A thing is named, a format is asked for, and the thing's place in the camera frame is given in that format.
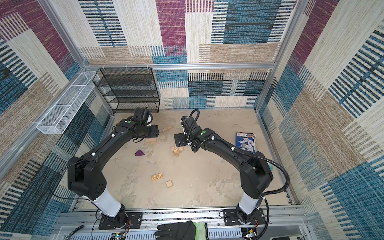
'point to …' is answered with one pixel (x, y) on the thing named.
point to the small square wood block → (169, 184)
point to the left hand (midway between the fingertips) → (155, 130)
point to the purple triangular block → (139, 153)
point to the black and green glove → (188, 230)
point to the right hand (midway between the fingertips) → (183, 139)
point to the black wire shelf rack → (126, 89)
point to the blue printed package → (246, 141)
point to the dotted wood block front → (157, 176)
